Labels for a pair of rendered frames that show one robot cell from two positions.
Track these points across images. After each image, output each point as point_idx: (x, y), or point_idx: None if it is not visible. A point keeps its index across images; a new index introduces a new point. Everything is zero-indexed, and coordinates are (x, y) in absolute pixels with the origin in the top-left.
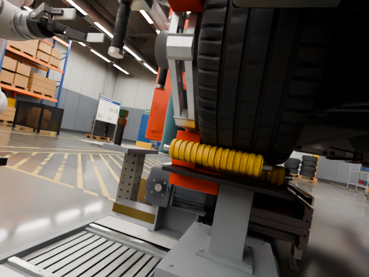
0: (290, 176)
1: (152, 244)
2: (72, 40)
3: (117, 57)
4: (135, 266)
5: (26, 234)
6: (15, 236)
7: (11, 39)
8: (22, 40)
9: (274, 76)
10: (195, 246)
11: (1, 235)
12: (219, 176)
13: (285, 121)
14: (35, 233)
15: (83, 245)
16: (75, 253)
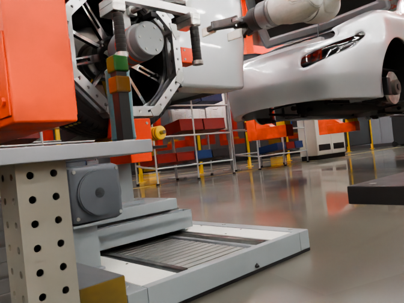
0: None
1: (122, 257)
2: (230, 24)
3: (195, 64)
4: (157, 252)
5: (277, 297)
6: (290, 294)
7: (293, 21)
8: (281, 21)
9: None
10: (135, 204)
11: (310, 294)
12: None
13: None
14: (265, 300)
15: (200, 260)
16: (210, 255)
